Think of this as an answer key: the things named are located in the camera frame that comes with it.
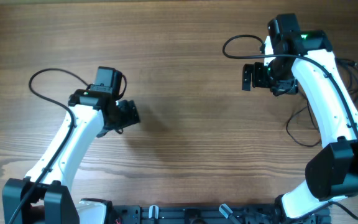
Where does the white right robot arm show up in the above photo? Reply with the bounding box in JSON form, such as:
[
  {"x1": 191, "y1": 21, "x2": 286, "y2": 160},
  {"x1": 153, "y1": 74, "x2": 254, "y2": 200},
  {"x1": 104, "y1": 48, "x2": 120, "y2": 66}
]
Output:
[{"x1": 242, "y1": 29, "x2": 358, "y2": 223}]

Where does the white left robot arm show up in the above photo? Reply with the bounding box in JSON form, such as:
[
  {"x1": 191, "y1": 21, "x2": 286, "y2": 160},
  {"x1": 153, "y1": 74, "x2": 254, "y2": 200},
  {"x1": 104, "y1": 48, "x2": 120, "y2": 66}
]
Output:
[{"x1": 2, "y1": 90, "x2": 140, "y2": 223}]

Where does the black USB cable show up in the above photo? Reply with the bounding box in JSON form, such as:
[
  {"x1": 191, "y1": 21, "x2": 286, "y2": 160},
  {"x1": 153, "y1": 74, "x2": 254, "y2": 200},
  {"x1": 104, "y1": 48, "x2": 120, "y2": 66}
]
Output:
[{"x1": 286, "y1": 57, "x2": 358, "y2": 148}]

